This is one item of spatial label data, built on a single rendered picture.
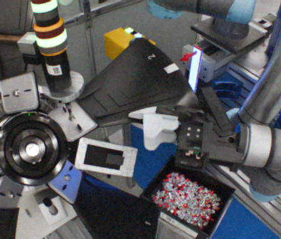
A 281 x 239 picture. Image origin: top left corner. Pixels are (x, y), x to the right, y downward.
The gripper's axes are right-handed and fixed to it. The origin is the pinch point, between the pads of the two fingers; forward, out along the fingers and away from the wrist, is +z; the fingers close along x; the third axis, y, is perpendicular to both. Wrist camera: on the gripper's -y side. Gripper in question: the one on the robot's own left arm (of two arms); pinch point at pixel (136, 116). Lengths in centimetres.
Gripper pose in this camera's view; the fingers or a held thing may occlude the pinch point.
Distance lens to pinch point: 51.5
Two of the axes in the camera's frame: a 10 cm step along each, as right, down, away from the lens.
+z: -9.7, -1.7, 1.6
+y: -2.3, 8.0, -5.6
